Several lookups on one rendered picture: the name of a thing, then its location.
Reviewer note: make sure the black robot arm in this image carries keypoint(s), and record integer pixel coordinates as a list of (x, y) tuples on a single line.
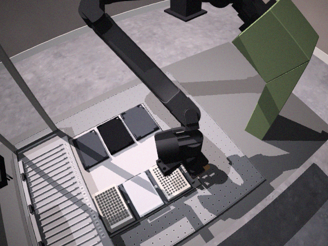
[(168, 142)]

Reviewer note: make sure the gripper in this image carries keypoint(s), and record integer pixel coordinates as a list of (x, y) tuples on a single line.
[(200, 167)]

